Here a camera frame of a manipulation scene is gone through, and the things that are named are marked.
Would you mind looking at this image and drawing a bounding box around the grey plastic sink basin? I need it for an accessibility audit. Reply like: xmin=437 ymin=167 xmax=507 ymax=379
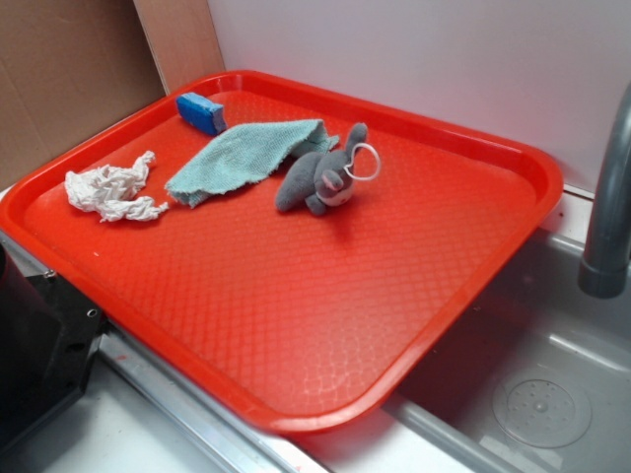
xmin=295 ymin=227 xmax=631 ymax=473

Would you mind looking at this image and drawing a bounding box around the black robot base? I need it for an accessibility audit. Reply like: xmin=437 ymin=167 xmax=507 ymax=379
xmin=1 ymin=248 xmax=103 ymax=452

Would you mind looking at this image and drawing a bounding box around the blue sponge block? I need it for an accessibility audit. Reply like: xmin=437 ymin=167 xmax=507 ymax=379
xmin=175 ymin=93 xmax=228 ymax=136

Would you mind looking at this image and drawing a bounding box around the red plastic tray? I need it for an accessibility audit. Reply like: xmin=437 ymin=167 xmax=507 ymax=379
xmin=1 ymin=71 xmax=563 ymax=434

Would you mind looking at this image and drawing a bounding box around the grey plush bunny toy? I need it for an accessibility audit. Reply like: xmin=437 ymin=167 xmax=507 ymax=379
xmin=275 ymin=123 xmax=382 ymax=216

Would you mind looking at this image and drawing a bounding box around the crumpled white paper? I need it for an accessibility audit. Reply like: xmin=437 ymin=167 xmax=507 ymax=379
xmin=64 ymin=151 xmax=169 ymax=223

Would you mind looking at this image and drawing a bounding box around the teal cloth rag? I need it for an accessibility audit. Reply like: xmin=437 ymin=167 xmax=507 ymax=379
xmin=166 ymin=119 xmax=339 ymax=208

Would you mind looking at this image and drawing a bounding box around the grey faucet spout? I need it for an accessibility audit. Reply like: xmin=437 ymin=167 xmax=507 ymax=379
xmin=578 ymin=90 xmax=630 ymax=299

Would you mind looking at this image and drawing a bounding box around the brown cardboard panel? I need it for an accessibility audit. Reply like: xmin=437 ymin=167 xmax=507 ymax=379
xmin=1 ymin=1 xmax=164 ymax=188

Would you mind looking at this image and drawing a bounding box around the clear sink drain cover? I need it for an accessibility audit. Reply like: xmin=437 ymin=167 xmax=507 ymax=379
xmin=492 ymin=374 xmax=592 ymax=448

